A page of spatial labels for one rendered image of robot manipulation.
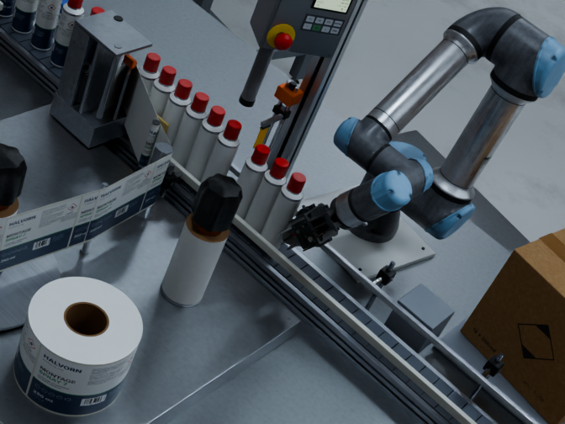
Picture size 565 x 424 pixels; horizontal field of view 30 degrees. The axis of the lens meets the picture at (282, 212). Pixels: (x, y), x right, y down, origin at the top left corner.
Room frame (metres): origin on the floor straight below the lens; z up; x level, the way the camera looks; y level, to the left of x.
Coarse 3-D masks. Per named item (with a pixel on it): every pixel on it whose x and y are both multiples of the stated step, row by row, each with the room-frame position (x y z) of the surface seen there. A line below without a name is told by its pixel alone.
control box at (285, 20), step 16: (272, 0) 1.91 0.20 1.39; (288, 0) 1.90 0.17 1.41; (304, 0) 1.92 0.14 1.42; (256, 16) 1.95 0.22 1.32; (272, 16) 1.90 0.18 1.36; (288, 16) 1.91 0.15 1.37; (304, 16) 1.93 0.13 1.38; (336, 16) 1.96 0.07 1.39; (256, 32) 1.93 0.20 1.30; (272, 32) 1.90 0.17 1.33; (288, 32) 1.92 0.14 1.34; (304, 32) 1.93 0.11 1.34; (272, 48) 1.91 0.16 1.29; (288, 48) 1.92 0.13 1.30; (304, 48) 1.94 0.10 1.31; (320, 48) 1.96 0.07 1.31
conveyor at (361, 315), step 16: (32, 32) 2.19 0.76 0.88; (32, 48) 2.13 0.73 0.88; (48, 64) 2.10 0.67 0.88; (192, 192) 1.88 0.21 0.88; (288, 256) 1.82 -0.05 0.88; (304, 272) 1.79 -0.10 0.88; (304, 288) 1.74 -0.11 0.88; (320, 304) 1.71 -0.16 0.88; (352, 304) 1.76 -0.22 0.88; (336, 320) 1.69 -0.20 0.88; (368, 320) 1.73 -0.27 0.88; (352, 336) 1.66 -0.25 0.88; (384, 336) 1.71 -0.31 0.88; (400, 352) 1.68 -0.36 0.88; (416, 368) 1.66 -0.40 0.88; (416, 384) 1.61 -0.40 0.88; (432, 400) 1.59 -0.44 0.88; (464, 400) 1.63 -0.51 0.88; (448, 416) 1.56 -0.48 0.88
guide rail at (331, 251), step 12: (336, 252) 1.80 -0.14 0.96; (348, 264) 1.78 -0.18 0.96; (360, 276) 1.76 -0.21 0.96; (372, 288) 1.74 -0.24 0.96; (384, 300) 1.73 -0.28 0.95; (396, 312) 1.71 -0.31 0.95; (408, 312) 1.71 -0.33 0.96; (420, 324) 1.70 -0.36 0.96; (432, 336) 1.68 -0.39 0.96; (444, 348) 1.66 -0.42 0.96; (456, 360) 1.65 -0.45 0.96; (468, 372) 1.63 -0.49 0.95; (492, 384) 1.62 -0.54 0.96; (504, 396) 1.60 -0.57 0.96; (516, 408) 1.58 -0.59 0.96; (528, 420) 1.57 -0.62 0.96
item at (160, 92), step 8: (168, 72) 1.98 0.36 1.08; (176, 72) 1.99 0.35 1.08; (160, 80) 1.98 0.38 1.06; (168, 80) 1.98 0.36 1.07; (152, 88) 1.98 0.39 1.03; (160, 88) 1.97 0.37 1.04; (168, 88) 1.98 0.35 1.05; (152, 96) 1.97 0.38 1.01; (160, 96) 1.97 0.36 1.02; (168, 96) 1.97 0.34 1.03; (160, 104) 1.97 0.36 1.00; (160, 112) 1.97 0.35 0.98
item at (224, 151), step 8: (232, 120) 1.91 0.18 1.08; (232, 128) 1.89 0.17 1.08; (240, 128) 1.90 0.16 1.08; (224, 136) 1.89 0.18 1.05; (232, 136) 1.89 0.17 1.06; (216, 144) 1.89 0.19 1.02; (224, 144) 1.88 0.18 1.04; (232, 144) 1.89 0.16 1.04; (216, 152) 1.88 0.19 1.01; (224, 152) 1.88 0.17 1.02; (232, 152) 1.89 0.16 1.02; (216, 160) 1.88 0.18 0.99; (224, 160) 1.88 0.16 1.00; (232, 160) 1.90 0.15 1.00; (208, 168) 1.89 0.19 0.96; (216, 168) 1.88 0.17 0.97; (224, 168) 1.89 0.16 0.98; (208, 176) 1.88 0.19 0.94
